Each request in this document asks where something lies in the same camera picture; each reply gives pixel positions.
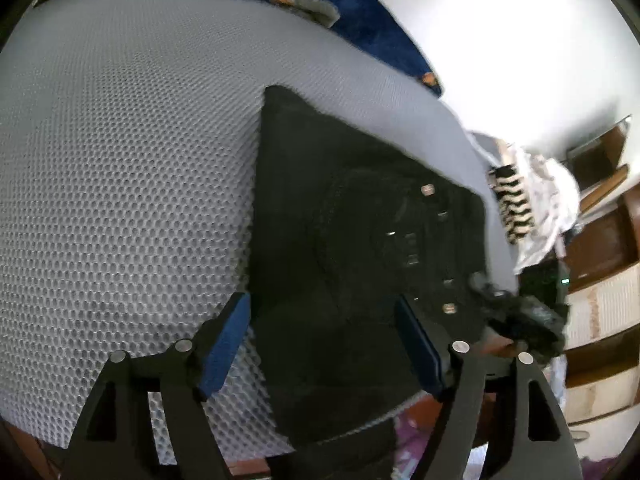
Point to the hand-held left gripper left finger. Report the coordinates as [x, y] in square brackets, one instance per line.
[225, 345]

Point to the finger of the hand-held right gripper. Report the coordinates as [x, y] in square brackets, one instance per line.
[487, 290]

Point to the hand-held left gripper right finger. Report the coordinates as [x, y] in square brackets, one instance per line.
[417, 345]

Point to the black pants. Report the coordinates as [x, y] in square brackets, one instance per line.
[360, 240]

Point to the wooden cabinet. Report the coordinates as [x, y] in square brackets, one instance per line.
[605, 270]

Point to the black and white striped cloth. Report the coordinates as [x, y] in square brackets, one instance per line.
[515, 205]

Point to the purple patterned floor mat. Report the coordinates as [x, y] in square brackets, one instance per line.
[425, 440]

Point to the white patterned cloth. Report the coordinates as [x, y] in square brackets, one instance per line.
[547, 195]

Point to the grey mesh mattress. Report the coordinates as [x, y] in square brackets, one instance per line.
[125, 185]

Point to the navy floral blanket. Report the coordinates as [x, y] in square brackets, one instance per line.
[370, 25]

